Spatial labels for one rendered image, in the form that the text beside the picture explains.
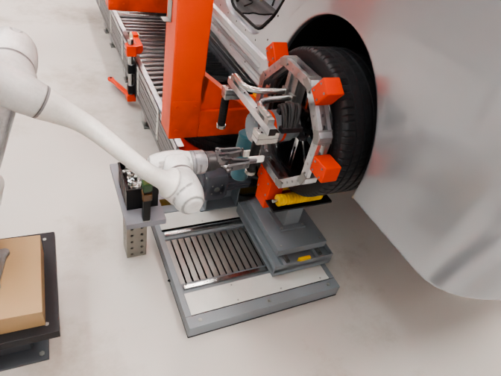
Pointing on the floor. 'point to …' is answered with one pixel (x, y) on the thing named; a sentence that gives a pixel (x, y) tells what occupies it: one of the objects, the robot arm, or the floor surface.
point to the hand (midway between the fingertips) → (253, 156)
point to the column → (135, 241)
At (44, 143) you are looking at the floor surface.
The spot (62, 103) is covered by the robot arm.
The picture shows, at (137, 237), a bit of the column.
